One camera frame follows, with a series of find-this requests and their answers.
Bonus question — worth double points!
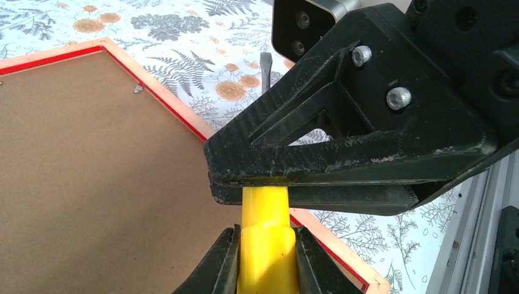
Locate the floral patterned table mat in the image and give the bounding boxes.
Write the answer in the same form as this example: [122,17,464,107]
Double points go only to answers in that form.
[1,1,466,293]

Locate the yellow handled screwdriver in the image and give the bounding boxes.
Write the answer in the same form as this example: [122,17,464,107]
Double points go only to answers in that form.
[236,51,302,294]

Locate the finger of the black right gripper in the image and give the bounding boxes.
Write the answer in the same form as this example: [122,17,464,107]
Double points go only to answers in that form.
[204,4,498,187]
[209,180,419,216]

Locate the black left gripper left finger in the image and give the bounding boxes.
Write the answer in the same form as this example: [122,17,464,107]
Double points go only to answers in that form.
[173,224,241,294]

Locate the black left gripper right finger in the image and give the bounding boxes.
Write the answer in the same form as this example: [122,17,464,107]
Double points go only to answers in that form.
[295,227,362,294]

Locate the red wooden picture frame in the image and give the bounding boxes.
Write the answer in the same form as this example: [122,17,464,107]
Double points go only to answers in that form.
[0,37,392,294]

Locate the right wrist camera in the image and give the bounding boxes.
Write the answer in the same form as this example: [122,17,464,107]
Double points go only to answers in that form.
[271,0,360,62]

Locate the aluminium extrusion rail base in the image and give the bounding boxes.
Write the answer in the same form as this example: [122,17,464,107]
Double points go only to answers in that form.
[426,152,518,293]

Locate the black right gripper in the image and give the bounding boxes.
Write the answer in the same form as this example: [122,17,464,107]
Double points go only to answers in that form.
[401,1,518,203]

